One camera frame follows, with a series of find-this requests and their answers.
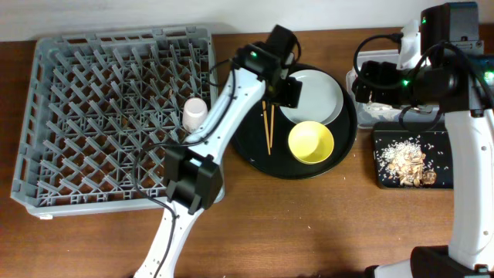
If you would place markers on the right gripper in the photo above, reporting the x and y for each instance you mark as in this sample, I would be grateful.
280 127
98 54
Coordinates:
385 72

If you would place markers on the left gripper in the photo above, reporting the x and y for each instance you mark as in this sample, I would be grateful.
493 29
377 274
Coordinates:
289 91

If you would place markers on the wooden chopstick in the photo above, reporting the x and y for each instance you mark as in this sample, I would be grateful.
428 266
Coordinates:
266 127
272 111

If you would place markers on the grey round plate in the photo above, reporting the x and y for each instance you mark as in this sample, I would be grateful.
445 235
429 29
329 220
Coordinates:
320 100

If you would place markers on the yellow bowl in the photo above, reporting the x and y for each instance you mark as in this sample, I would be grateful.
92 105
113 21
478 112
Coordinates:
311 142

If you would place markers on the food scraps and rice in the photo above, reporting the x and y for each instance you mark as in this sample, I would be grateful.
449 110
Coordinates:
413 165

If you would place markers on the pink plastic cup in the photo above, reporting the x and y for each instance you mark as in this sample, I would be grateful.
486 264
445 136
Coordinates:
194 114

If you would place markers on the white tissue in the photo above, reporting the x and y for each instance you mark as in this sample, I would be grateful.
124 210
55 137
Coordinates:
379 107

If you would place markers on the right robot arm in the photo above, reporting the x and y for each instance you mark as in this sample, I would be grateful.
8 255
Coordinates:
442 62

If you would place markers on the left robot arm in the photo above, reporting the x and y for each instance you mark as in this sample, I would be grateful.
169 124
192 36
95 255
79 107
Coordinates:
193 169

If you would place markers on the grey plastic dishwasher rack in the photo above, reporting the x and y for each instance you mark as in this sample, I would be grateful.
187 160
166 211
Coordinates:
95 101

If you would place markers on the clear plastic bin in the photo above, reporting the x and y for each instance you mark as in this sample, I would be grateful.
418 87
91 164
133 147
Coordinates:
367 119

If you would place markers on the round black serving tray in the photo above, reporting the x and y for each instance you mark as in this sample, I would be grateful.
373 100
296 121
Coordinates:
250 140

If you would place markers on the black rectangular tray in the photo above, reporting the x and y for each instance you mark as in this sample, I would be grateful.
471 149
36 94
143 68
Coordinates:
385 133

